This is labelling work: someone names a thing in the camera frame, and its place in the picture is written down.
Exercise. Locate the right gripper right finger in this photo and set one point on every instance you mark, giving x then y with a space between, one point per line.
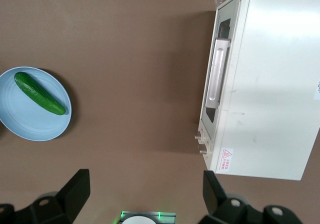
217 204

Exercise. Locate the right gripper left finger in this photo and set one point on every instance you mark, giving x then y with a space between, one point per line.
67 199

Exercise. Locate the silver oven knob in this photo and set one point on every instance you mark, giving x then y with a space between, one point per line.
203 149
199 135

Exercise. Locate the white toaster oven body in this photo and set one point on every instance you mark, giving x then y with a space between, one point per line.
275 84

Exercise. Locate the red triangle warning sticker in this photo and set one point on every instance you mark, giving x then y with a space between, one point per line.
227 159

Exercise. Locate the light blue round plate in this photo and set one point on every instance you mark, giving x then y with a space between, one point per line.
30 119

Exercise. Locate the green cucumber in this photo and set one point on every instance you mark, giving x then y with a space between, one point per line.
37 92

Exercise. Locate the clear tape piece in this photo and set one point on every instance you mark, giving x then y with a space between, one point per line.
218 2

